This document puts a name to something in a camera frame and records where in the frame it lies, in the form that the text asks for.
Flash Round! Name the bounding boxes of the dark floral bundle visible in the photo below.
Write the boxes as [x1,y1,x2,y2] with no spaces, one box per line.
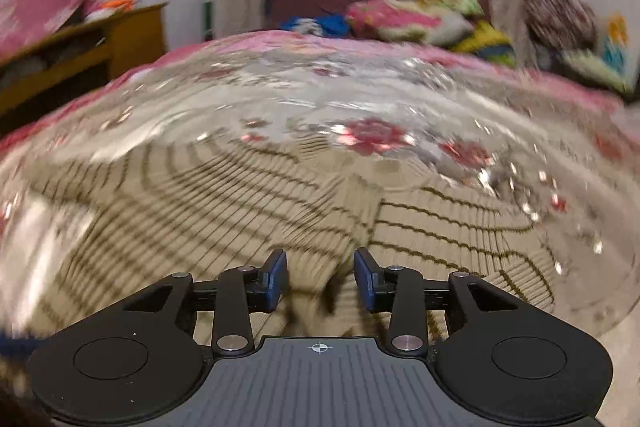
[520,0,598,58]

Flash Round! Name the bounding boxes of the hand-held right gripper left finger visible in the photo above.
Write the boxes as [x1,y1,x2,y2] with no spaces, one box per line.
[120,248,290,358]

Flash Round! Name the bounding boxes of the beige striped knit garment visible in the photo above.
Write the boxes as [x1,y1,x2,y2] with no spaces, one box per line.
[0,139,556,348]

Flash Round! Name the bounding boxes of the wooden desk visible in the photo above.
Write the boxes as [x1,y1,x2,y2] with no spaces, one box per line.
[0,3,168,128]

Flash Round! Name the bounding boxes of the yellow and blue blanket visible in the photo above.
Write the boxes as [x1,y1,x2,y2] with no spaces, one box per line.
[450,19,518,68]

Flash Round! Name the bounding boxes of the blue and white cloth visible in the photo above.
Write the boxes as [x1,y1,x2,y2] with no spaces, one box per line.
[280,14,353,38]

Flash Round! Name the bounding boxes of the bed with floral sheet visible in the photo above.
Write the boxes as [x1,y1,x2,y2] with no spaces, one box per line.
[0,29,640,348]

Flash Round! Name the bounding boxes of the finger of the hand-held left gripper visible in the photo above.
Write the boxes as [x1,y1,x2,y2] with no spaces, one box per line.
[0,332,46,358]

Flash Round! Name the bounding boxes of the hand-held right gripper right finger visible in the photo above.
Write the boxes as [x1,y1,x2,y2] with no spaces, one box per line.
[353,248,521,355]

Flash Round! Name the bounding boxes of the orange object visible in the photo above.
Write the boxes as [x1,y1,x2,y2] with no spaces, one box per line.
[97,0,143,15]

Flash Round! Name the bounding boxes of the cartoon print cushion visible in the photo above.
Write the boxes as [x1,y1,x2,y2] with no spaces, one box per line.
[600,13,631,68]

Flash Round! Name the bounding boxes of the pink floral folded blanket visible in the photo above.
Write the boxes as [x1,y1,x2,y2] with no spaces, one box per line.
[345,0,486,42]

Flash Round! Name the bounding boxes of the pink floral cloth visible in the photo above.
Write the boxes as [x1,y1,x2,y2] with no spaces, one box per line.
[0,0,108,58]

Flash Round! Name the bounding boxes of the light green cloth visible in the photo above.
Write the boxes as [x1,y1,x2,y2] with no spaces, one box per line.
[560,49,640,98]

